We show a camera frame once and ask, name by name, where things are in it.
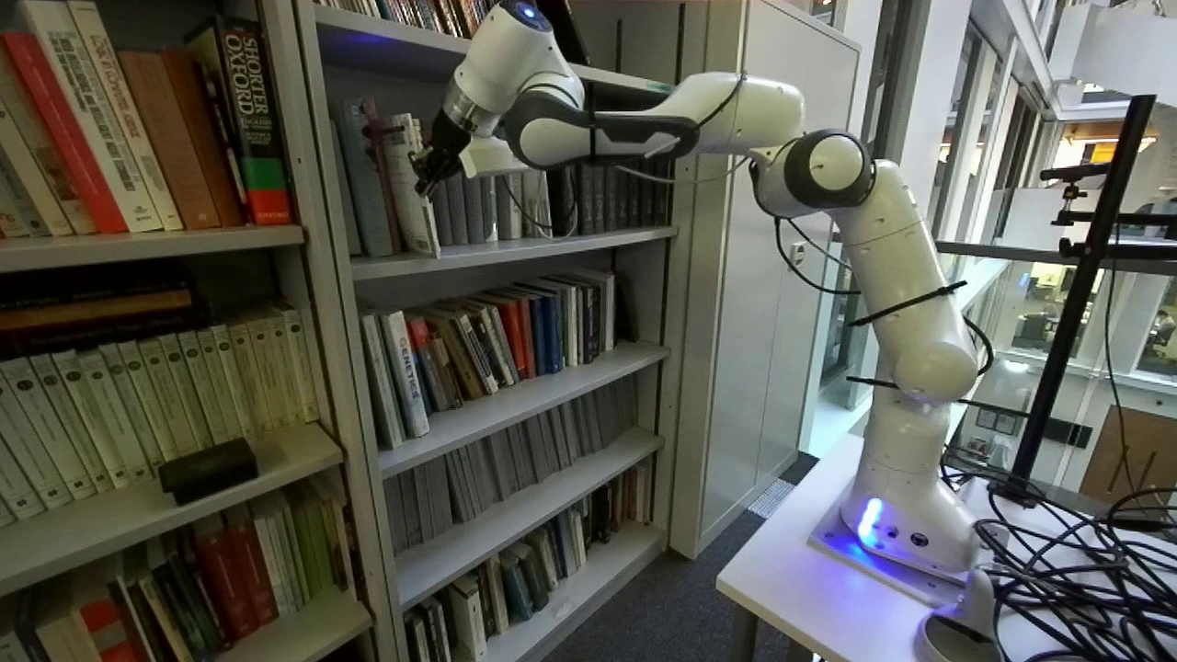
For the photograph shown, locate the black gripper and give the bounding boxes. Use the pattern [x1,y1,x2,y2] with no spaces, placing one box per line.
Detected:
[411,112,479,195]

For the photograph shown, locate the white book with striped cover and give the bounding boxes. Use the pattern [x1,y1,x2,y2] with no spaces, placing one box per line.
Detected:
[363,108,449,263]

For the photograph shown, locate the wide grey book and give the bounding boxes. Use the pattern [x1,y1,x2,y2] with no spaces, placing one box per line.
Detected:
[439,169,502,247]

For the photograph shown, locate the teal book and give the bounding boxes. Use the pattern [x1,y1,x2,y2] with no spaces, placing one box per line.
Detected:
[328,99,395,263]

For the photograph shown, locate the grey metal bookcase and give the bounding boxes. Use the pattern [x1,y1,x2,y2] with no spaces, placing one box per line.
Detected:
[0,0,381,662]
[291,0,693,662]

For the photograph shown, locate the dark grey hardback volume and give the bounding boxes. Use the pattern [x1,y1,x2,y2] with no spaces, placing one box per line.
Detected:
[545,162,580,238]
[573,162,611,238]
[605,162,640,236]
[634,162,678,236]

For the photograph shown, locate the slim red book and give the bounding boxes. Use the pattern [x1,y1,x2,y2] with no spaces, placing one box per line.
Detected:
[491,296,542,381]

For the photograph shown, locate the black book green red band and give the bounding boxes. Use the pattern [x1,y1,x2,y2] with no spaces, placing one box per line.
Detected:
[211,16,300,231]

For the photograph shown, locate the slim blue book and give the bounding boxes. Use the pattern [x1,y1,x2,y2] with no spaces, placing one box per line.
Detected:
[530,287,567,375]

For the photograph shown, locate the black leaning book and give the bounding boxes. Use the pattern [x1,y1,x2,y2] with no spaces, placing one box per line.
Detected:
[545,0,594,65]

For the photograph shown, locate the white book blue lettering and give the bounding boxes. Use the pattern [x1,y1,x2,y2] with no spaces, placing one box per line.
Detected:
[374,307,433,440]

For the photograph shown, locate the brown book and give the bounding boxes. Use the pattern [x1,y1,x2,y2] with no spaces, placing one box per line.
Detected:
[155,43,246,231]

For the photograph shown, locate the orange-brown book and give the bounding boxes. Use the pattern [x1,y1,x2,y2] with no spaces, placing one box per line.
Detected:
[111,49,230,236]

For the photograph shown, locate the white book grey lettering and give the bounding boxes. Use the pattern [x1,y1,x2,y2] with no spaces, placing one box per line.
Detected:
[63,0,187,236]

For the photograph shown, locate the white book red lettering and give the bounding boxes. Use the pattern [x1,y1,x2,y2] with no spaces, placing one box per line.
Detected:
[13,0,167,238]

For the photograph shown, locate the large red book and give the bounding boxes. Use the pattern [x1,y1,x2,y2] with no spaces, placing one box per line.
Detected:
[0,27,133,238]

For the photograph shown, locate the dark book lying flat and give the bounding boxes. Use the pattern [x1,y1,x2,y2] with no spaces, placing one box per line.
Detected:
[0,280,203,346]

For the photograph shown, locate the small black box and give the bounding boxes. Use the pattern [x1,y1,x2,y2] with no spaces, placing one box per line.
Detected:
[155,435,267,506]

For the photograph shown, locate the tall grey cabinet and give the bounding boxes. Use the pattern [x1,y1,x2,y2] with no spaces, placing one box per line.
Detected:
[666,0,866,562]

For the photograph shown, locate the white table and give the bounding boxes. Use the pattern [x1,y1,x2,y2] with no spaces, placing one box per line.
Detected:
[715,435,1177,662]

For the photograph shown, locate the black stand pole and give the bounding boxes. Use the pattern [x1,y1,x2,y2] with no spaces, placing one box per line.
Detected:
[991,92,1177,506]

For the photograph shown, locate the grey rounded device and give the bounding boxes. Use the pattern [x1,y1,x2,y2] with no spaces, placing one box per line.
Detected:
[919,607,1008,662]

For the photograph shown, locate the brown cardboard box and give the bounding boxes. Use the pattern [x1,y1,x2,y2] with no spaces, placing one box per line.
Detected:
[1079,402,1177,513]

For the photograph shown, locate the black cable on robot arm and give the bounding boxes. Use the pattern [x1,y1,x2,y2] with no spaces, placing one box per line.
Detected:
[611,70,1000,418]

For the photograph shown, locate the black cable bundle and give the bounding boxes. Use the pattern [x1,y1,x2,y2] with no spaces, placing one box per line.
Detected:
[942,454,1177,662]

